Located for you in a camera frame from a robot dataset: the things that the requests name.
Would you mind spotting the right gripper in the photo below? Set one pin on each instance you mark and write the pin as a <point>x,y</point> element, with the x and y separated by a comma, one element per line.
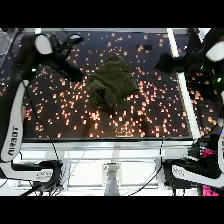
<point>170,63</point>

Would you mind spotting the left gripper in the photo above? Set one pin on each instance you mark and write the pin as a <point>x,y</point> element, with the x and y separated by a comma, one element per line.
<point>68,68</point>

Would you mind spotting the dark green garment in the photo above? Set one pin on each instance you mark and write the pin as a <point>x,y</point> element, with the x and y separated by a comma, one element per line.
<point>113,80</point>

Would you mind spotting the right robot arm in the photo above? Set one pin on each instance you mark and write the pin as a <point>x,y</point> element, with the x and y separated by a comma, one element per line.
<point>213,50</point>

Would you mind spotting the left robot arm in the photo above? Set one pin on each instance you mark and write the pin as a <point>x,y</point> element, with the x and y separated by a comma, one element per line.
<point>13,126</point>

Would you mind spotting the pink garment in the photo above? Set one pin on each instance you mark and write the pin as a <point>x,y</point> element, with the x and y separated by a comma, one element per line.
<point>209,191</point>

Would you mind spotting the silver frame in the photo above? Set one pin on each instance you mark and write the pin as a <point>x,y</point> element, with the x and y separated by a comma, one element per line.
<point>100,151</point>

